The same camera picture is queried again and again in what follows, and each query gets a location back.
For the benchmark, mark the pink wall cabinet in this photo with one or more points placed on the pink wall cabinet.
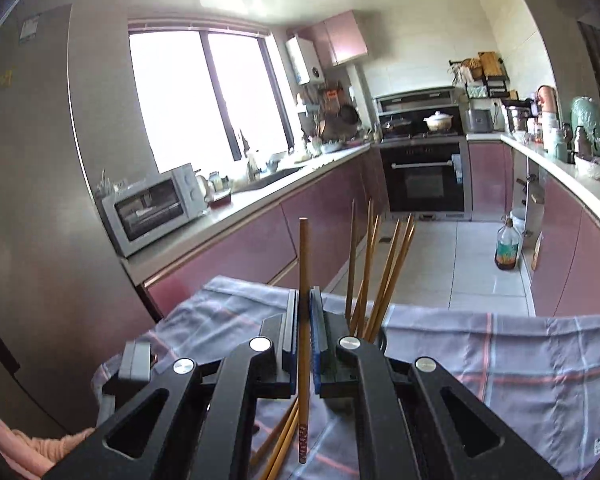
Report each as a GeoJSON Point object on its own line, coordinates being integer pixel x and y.
{"type": "Point", "coordinates": [337, 40]}

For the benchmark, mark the oil bottle on floor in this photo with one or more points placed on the oil bottle on floor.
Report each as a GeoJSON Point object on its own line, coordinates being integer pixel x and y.
{"type": "Point", "coordinates": [507, 246]}

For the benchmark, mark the pink left sleeve forearm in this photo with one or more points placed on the pink left sleeve forearm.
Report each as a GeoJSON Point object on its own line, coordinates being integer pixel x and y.
{"type": "Point", "coordinates": [29, 457]}

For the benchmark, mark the chopstick later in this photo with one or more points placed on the chopstick later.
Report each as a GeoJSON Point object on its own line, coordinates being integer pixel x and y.
{"type": "Point", "coordinates": [370, 269]}

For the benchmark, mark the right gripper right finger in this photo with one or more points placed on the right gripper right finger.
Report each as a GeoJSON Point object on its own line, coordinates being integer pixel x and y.
{"type": "Point", "coordinates": [334, 368]}

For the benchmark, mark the white microwave oven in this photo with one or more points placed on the white microwave oven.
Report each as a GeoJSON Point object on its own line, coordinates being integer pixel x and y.
{"type": "Point", "coordinates": [150, 209]}

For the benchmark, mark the green fan cover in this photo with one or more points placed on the green fan cover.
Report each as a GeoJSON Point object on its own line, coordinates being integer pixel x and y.
{"type": "Point", "coordinates": [585, 112]}

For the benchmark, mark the white ceramic pot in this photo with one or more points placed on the white ceramic pot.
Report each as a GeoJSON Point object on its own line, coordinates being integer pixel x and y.
{"type": "Point", "coordinates": [439, 122]}

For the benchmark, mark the black mesh utensil holder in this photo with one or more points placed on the black mesh utensil holder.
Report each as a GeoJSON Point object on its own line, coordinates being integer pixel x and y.
{"type": "Point", "coordinates": [381, 340]}

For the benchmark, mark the silver refrigerator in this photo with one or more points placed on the silver refrigerator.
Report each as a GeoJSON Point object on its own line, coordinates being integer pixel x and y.
{"type": "Point", "coordinates": [66, 304]}

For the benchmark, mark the chopstick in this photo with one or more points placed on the chopstick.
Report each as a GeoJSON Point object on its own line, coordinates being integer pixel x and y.
{"type": "Point", "coordinates": [370, 224]}
{"type": "Point", "coordinates": [351, 264]}
{"type": "Point", "coordinates": [281, 448]}
{"type": "Point", "coordinates": [406, 237]}
{"type": "Point", "coordinates": [384, 281]}
{"type": "Point", "coordinates": [304, 343]}
{"type": "Point", "coordinates": [256, 457]}

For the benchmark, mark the left hand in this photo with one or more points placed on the left hand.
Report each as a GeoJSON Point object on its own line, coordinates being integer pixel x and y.
{"type": "Point", "coordinates": [68, 443]}

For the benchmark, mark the white water heater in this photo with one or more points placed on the white water heater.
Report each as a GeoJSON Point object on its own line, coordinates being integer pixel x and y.
{"type": "Point", "coordinates": [304, 60]}

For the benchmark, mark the black built-in oven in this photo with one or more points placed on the black built-in oven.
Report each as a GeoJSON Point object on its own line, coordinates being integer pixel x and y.
{"type": "Point", "coordinates": [428, 178]}

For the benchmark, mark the black wok on stove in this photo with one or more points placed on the black wok on stove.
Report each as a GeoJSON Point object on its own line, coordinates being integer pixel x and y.
{"type": "Point", "coordinates": [397, 127]}

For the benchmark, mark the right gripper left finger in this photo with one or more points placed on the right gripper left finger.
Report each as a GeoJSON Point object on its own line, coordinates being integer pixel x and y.
{"type": "Point", "coordinates": [278, 379]}

